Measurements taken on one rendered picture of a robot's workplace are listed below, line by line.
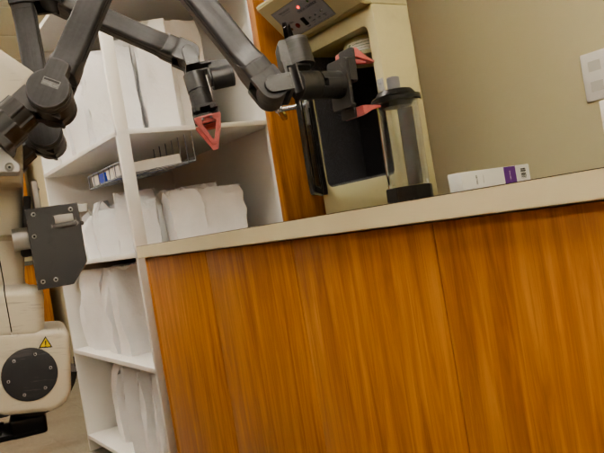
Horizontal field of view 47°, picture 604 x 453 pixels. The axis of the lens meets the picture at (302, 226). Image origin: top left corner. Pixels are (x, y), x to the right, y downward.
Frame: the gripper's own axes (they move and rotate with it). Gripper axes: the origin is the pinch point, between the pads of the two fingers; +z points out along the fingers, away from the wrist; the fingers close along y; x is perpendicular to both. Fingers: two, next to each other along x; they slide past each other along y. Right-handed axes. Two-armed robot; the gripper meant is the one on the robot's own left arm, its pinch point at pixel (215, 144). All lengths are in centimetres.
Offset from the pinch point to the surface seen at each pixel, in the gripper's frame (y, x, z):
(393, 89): -35, -37, 9
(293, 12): -9.8, -28.0, -25.0
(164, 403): 87, 38, 60
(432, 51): 17, -71, -15
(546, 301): -74, -35, 59
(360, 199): -2.2, -31.1, 24.6
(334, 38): -9.7, -36.1, -15.5
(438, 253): -58, -27, 47
